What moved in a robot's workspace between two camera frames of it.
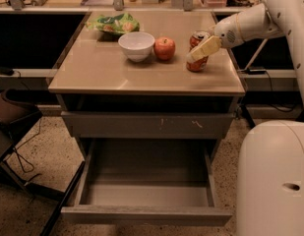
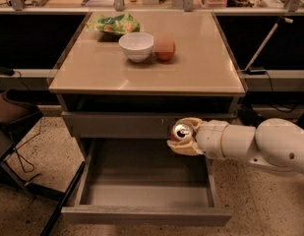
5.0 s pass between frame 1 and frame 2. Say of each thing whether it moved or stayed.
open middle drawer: stayed
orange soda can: moved
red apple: stayed
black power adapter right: stayed
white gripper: moved
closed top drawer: stayed
